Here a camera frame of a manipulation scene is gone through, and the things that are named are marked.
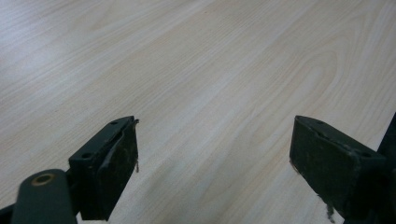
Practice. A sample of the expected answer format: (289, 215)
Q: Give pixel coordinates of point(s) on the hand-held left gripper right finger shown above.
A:
(333, 161)

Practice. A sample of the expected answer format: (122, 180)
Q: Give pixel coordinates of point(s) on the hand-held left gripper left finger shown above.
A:
(104, 168)

